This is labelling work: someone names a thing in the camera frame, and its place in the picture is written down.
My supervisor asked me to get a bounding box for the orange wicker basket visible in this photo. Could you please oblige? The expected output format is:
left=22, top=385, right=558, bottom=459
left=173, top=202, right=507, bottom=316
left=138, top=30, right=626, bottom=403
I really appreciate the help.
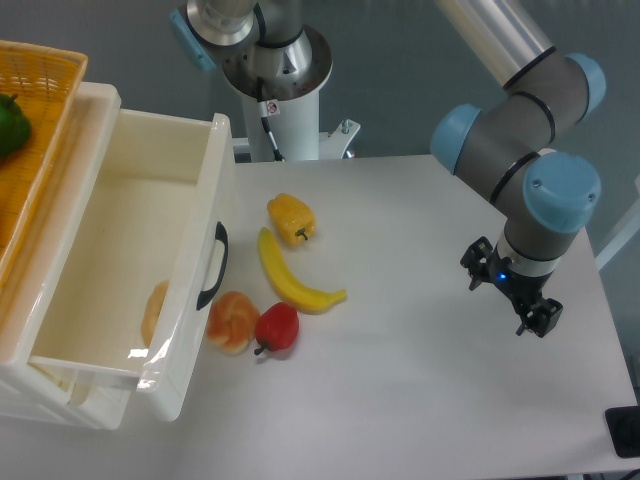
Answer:
left=1, top=40, right=88, bottom=283

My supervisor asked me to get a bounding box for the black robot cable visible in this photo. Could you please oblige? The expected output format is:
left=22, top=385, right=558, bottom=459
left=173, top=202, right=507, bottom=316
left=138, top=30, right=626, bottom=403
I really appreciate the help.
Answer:
left=255, top=75, right=286, bottom=162

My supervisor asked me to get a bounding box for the yellow banana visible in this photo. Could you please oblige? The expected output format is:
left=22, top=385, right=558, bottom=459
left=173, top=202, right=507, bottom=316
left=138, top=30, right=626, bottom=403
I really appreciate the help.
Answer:
left=257, top=227, right=347, bottom=314

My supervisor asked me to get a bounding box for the black device at edge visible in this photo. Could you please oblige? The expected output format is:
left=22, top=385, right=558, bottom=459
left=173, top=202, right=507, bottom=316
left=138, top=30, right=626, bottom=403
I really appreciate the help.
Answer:
left=605, top=405, right=640, bottom=458

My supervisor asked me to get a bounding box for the red bell pepper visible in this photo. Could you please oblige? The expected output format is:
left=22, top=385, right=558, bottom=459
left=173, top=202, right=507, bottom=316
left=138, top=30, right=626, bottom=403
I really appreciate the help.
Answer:
left=254, top=302, right=299, bottom=355

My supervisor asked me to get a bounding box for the yellow bell pepper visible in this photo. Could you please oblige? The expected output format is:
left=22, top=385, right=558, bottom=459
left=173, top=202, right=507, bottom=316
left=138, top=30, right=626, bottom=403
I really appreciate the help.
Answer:
left=267, top=193, right=316, bottom=246

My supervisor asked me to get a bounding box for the green bell pepper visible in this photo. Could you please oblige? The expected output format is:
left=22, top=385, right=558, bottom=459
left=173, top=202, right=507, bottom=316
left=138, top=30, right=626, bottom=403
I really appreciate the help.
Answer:
left=0, top=94, right=31, bottom=158

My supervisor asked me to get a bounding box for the white top drawer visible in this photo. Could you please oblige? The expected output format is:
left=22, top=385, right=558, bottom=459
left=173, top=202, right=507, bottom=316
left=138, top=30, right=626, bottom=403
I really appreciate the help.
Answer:
left=27, top=110, right=235, bottom=429

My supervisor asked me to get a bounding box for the orange bread roll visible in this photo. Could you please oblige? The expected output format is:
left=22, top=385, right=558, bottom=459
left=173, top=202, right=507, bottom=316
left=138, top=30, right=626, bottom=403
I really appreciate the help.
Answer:
left=206, top=291, right=260, bottom=356

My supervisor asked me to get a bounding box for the white drawer cabinet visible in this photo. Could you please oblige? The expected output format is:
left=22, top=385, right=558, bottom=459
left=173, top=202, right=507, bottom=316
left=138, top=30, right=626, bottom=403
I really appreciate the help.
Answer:
left=1, top=82, right=128, bottom=429

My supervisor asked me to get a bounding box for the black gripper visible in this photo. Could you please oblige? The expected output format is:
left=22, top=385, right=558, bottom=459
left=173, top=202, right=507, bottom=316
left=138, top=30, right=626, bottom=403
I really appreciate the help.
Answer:
left=460, top=237, right=563, bottom=338

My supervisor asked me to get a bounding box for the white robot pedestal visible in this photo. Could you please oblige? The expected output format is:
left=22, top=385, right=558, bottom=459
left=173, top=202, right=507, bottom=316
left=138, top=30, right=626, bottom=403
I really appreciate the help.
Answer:
left=223, top=25, right=361, bottom=162

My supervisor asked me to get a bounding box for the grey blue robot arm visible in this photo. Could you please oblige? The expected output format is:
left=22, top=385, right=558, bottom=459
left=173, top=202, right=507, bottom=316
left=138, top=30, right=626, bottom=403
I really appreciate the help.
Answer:
left=170, top=1, right=606, bottom=336

